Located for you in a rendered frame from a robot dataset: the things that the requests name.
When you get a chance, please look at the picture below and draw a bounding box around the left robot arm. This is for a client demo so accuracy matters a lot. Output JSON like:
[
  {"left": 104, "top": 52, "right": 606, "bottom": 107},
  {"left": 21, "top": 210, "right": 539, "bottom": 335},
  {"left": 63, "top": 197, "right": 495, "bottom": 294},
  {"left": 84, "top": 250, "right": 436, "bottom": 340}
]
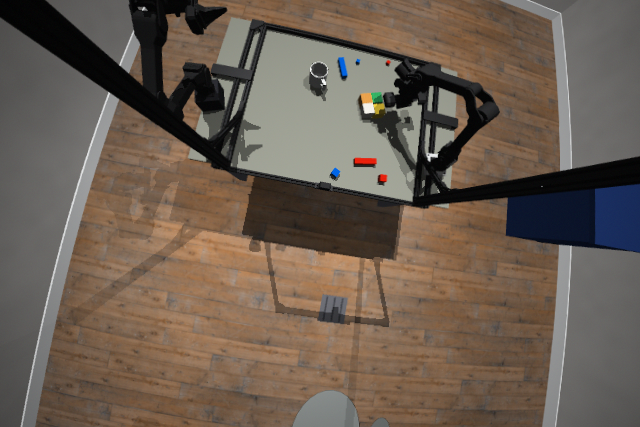
[{"left": 129, "top": 0, "right": 215, "bottom": 120}]

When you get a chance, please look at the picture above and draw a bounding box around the orange cube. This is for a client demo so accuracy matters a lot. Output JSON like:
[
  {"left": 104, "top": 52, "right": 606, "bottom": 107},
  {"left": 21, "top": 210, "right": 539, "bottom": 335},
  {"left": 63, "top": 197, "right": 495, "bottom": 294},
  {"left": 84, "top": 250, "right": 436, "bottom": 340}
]
[{"left": 358, "top": 93, "right": 373, "bottom": 107}]

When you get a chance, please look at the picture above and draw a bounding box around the green cube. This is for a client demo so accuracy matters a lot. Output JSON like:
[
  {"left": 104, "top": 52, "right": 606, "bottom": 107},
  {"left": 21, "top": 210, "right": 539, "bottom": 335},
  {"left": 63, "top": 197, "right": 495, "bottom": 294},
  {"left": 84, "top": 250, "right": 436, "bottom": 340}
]
[{"left": 371, "top": 92, "right": 383, "bottom": 104}]

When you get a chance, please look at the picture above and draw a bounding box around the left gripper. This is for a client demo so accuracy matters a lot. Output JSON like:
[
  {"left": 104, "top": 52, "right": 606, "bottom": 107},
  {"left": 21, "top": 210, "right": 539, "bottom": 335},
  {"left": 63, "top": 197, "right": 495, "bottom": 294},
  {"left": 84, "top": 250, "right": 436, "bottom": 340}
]
[{"left": 164, "top": 0, "right": 227, "bottom": 35}]

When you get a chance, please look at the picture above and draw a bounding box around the grey mug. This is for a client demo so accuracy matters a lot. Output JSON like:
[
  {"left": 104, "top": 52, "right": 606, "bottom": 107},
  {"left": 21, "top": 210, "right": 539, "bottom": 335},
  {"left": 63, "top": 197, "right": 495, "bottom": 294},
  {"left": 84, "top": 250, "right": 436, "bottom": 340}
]
[{"left": 309, "top": 62, "right": 328, "bottom": 91}]

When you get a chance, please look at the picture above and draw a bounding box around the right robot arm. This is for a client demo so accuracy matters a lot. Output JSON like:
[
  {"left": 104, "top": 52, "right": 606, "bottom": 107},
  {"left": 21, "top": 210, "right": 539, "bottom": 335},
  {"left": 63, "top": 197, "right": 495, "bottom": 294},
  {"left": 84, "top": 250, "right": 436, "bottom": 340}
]
[{"left": 394, "top": 59, "right": 500, "bottom": 172}]

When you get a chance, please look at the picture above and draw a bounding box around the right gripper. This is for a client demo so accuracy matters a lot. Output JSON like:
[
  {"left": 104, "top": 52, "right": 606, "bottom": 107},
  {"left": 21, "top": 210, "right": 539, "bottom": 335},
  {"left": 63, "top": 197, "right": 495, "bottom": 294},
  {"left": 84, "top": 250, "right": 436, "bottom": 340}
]
[{"left": 383, "top": 85, "right": 427, "bottom": 109}]

